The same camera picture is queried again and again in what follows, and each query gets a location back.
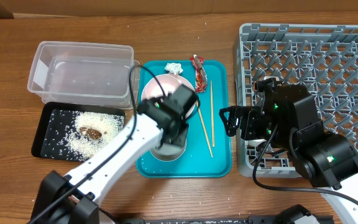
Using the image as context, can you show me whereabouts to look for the red snack wrapper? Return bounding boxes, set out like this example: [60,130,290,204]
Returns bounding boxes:
[190,54,208,93]

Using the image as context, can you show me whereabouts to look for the rice and food leftovers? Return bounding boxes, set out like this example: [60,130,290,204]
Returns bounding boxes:
[40,109,125,162]

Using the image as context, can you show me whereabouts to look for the teal plastic tray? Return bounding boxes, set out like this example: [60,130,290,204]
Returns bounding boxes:
[136,60,232,178]

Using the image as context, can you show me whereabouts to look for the black waste tray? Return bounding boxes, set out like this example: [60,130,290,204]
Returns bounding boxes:
[31,102,125,158]

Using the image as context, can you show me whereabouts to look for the clear plastic bin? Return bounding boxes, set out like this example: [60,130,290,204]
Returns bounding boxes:
[27,41,139,110]

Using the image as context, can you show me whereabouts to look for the right wooden chopstick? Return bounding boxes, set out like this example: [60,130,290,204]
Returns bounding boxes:
[209,80,215,147]

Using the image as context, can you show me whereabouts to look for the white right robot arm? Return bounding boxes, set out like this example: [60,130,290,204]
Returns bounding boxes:
[219,83,358,223]

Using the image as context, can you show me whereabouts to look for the wooden chopstick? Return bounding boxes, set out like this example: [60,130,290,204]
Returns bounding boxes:
[196,102,213,158]
[209,80,215,147]

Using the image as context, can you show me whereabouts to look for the grey bowl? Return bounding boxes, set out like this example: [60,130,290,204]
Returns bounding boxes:
[150,144,186,162]

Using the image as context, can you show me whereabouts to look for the white napkin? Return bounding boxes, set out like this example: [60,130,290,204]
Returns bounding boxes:
[165,63,183,75]

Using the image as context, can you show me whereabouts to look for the pink large plate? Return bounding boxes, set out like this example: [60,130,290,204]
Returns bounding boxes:
[140,73,195,102]

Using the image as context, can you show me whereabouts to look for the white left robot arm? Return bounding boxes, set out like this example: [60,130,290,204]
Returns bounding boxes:
[30,95,199,223]

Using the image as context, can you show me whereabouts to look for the left wooden chopstick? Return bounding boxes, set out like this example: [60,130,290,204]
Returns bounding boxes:
[196,102,213,158]

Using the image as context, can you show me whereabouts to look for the grey dishwasher rack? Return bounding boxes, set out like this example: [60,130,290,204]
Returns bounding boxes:
[232,22,358,179]

